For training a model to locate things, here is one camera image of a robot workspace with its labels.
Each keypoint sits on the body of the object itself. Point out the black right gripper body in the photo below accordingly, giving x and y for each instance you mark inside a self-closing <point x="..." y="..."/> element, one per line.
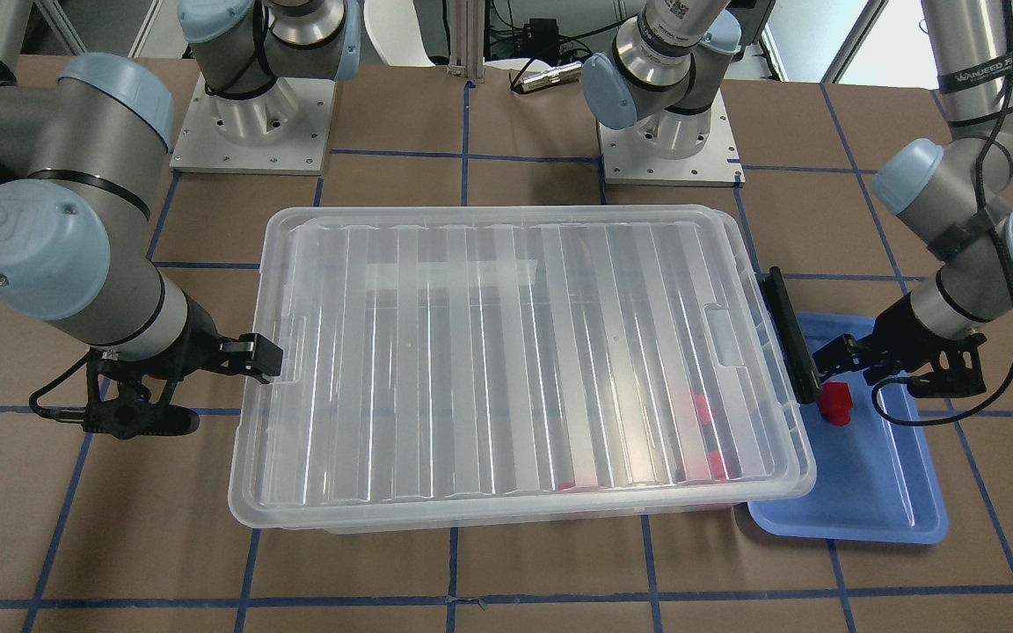
<point x="193" y="340"/>

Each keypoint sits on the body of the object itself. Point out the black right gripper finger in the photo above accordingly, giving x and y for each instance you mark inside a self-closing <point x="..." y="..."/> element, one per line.
<point x="252" y="355"/>

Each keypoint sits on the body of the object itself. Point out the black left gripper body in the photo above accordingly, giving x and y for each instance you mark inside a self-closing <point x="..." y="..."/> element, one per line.
<point x="901" y="342"/>

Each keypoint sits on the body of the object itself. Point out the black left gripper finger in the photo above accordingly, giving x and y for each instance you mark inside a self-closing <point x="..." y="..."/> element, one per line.
<point x="844" y="354"/>

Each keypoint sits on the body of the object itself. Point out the red toy block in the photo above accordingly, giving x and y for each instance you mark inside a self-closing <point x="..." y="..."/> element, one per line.
<point x="836" y="403"/>

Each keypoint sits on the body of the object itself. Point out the clear plastic box lid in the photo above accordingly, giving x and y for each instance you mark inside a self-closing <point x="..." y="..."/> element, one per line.
<point x="520" y="360"/>

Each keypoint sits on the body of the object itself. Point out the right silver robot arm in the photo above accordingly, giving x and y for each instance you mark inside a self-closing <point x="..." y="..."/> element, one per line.
<point x="79" y="162"/>

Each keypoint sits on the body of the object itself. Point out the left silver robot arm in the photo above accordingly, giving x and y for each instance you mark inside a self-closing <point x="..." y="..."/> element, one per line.
<point x="665" y="63"/>

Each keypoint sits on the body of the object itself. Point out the black box latch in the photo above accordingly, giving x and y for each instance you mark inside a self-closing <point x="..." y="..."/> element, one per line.
<point x="802" y="371"/>

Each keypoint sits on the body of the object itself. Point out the clear plastic storage box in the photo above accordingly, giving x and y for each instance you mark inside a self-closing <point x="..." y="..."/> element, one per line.
<point x="524" y="501"/>

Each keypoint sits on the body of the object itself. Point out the blue plastic tray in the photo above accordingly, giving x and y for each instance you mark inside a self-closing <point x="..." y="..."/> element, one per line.
<point x="875" y="481"/>

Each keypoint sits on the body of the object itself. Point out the white plastic chair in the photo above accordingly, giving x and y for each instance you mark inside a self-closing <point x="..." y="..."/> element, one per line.
<point x="393" y="29"/>

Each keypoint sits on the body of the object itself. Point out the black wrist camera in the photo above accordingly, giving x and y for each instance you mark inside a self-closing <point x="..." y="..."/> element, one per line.
<point x="119" y="403"/>
<point x="955" y="369"/>

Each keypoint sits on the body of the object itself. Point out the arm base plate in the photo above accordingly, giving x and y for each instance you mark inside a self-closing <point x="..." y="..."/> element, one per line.
<point x="671" y="149"/>
<point x="283" y="132"/>

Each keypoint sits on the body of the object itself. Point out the aluminium frame post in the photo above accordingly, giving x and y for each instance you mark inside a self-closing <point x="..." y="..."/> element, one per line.
<point x="466" y="31"/>

